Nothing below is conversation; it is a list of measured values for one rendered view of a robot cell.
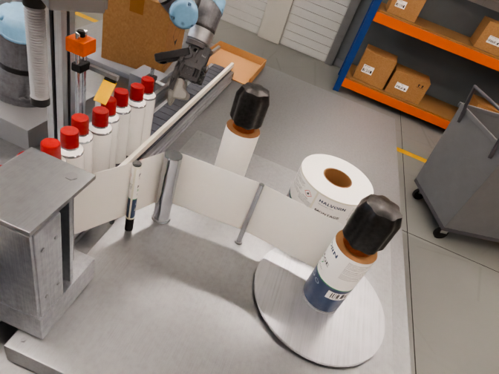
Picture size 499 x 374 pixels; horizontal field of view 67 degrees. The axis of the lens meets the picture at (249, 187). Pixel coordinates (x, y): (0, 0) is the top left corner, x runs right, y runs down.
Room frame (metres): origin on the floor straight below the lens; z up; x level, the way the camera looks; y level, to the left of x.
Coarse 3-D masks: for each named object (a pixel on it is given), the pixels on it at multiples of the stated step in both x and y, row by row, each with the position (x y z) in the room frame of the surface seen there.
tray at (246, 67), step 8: (224, 48) 1.92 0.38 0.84; (232, 48) 1.91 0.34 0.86; (216, 56) 1.79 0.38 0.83; (224, 56) 1.83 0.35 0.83; (232, 56) 1.87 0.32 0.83; (240, 56) 1.91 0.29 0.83; (248, 56) 1.91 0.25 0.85; (256, 56) 1.91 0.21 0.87; (208, 64) 1.67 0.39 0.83; (216, 64) 1.71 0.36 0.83; (224, 64) 1.74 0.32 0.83; (240, 64) 1.81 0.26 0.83; (248, 64) 1.85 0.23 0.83; (256, 64) 1.89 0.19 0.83; (264, 64) 1.88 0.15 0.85; (240, 72) 1.72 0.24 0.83; (248, 72) 1.75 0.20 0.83; (256, 72) 1.71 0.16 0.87; (240, 80) 1.63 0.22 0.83; (248, 80) 1.66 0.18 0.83
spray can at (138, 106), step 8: (136, 88) 0.79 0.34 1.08; (144, 88) 0.81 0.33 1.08; (128, 96) 0.81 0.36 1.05; (136, 96) 0.79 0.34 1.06; (128, 104) 0.78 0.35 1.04; (136, 104) 0.79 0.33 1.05; (144, 104) 0.81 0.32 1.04; (136, 112) 0.78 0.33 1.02; (144, 112) 0.81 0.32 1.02; (136, 120) 0.79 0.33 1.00; (136, 128) 0.79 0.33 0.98; (128, 136) 0.78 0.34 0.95; (136, 136) 0.79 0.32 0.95; (128, 144) 0.78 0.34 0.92; (136, 144) 0.79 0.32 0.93; (128, 152) 0.78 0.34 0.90
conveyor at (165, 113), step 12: (216, 72) 1.51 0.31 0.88; (228, 72) 1.56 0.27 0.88; (192, 84) 1.33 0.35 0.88; (204, 84) 1.37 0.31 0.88; (216, 84) 1.41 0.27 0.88; (192, 96) 1.24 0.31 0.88; (204, 96) 1.27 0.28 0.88; (168, 108) 1.10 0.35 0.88; (180, 108) 1.13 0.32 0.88; (192, 108) 1.16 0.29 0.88; (156, 120) 1.00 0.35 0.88; (168, 132) 0.98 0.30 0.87
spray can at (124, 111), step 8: (120, 88) 0.76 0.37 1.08; (120, 96) 0.74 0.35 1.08; (120, 104) 0.74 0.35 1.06; (120, 112) 0.74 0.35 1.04; (128, 112) 0.75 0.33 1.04; (120, 120) 0.74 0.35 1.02; (128, 120) 0.75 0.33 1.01; (120, 128) 0.74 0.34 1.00; (128, 128) 0.76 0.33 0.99; (120, 136) 0.74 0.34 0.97; (120, 144) 0.74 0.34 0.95; (120, 152) 0.74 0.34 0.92; (120, 160) 0.74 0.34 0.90
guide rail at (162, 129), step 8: (232, 64) 1.58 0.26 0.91; (224, 72) 1.47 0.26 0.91; (216, 80) 1.37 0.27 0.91; (208, 88) 1.28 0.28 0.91; (200, 96) 1.22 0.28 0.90; (192, 104) 1.14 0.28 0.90; (184, 112) 1.07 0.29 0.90; (168, 120) 0.97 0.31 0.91; (176, 120) 1.01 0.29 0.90; (160, 128) 0.92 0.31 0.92; (168, 128) 0.96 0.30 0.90; (152, 136) 0.87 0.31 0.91; (160, 136) 0.91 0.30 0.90; (144, 144) 0.82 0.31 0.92; (136, 152) 0.77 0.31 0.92; (128, 160) 0.73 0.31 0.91
